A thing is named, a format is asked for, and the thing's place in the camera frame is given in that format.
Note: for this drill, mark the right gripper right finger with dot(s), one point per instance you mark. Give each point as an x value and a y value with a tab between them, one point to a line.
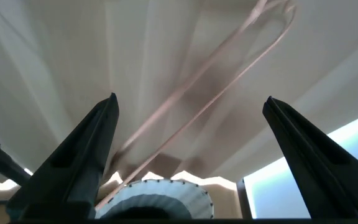
325	174

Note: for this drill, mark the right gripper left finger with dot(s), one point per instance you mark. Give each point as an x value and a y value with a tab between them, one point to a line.
73	168

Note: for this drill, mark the pink clothes hanger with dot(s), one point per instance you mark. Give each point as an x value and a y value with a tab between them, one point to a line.
176	93

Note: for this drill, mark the white laundry basket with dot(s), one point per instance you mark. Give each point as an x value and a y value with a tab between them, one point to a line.
179	193

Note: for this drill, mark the beige curtain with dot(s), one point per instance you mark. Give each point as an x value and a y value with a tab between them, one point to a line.
57	62

